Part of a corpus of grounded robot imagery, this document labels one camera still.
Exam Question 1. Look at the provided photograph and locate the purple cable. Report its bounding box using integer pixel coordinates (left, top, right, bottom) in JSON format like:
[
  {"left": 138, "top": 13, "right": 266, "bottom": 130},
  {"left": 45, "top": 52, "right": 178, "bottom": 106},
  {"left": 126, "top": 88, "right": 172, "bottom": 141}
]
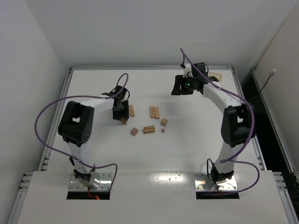
[
  {"left": 179, "top": 48, "right": 260, "bottom": 193},
  {"left": 34, "top": 73, "right": 129, "bottom": 189}
]

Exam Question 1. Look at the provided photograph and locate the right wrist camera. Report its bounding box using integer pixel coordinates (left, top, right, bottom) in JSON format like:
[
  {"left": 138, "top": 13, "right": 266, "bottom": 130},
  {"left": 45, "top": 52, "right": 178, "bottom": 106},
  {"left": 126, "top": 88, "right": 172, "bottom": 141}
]
[{"left": 180, "top": 63, "right": 193, "bottom": 78}]

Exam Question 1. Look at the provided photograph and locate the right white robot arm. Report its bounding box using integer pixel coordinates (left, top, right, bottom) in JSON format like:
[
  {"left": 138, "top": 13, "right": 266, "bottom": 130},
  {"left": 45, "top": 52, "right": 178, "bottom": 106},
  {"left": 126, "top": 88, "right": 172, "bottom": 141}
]
[{"left": 171, "top": 63, "right": 255, "bottom": 184}]

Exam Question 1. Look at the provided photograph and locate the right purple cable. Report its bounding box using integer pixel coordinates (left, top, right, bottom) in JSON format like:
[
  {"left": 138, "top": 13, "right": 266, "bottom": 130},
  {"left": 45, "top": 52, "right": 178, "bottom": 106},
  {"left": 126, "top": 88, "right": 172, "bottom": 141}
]
[{"left": 179, "top": 48, "right": 260, "bottom": 193}]

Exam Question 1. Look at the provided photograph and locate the printed light wood block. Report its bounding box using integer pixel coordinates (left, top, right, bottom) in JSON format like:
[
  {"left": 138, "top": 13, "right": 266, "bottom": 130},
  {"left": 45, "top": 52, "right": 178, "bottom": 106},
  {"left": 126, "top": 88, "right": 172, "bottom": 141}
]
[{"left": 149, "top": 106, "right": 156, "bottom": 118}]

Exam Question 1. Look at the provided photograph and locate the tilted small wood block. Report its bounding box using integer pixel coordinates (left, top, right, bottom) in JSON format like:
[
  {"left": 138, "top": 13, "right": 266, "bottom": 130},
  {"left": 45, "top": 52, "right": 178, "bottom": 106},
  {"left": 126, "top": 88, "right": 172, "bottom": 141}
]
[{"left": 131, "top": 127, "right": 139, "bottom": 136}]

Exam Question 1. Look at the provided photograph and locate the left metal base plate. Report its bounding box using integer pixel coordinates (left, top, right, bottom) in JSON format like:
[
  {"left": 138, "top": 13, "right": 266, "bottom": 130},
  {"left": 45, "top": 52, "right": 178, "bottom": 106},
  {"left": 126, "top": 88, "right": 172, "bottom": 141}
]
[{"left": 68, "top": 172, "right": 112, "bottom": 192}]

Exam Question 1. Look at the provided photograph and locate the grey wall cable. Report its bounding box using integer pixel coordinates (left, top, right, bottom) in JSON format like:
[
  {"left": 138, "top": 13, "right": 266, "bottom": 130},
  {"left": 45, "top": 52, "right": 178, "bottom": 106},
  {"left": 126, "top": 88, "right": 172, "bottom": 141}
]
[{"left": 258, "top": 68, "right": 277, "bottom": 94}]

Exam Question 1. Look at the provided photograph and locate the right small wood block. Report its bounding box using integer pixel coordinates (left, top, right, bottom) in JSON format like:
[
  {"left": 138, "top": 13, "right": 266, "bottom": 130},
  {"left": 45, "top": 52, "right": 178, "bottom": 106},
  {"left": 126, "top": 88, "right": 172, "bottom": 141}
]
[{"left": 160, "top": 118, "right": 168, "bottom": 126}]

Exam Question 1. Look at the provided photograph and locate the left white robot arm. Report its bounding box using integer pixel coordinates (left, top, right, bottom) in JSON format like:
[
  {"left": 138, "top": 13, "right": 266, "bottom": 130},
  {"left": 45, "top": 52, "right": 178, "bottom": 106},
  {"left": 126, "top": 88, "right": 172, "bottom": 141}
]
[{"left": 58, "top": 85, "right": 130, "bottom": 188}]

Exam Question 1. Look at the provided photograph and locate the clear amber plastic box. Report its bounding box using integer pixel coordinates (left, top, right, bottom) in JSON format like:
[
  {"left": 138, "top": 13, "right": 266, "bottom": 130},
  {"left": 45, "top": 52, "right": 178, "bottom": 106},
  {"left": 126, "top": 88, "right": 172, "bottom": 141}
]
[{"left": 209, "top": 72, "right": 222, "bottom": 82}]

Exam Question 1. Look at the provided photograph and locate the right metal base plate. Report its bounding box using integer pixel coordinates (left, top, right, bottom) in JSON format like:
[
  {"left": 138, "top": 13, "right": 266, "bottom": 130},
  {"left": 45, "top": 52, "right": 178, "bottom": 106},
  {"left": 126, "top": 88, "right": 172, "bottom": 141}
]
[{"left": 194, "top": 173, "right": 238, "bottom": 193}]

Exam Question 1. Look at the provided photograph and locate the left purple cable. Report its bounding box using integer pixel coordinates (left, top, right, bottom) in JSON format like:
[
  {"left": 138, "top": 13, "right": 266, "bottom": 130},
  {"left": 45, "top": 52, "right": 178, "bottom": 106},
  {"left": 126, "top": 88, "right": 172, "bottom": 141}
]
[{"left": 34, "top": 73, "right": 129, "bottom": 189}]

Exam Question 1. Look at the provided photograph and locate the metal base plate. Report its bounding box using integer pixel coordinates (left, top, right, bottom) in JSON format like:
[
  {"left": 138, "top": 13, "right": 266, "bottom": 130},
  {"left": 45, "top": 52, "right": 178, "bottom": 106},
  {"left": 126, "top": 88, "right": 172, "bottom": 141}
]
[
  {"left": 68, "top": 172, "right": 112, "bottom": 192},
  {"left": 194, "top": 173, "right": 238, "bottom": 193}
]

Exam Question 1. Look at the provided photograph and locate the dark striped wood block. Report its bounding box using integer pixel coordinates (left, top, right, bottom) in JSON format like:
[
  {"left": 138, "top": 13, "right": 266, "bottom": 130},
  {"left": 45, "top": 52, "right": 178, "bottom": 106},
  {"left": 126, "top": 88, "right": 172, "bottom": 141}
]
[{"left": 143, "top": 126, "right": 156, "bottom": 134}]

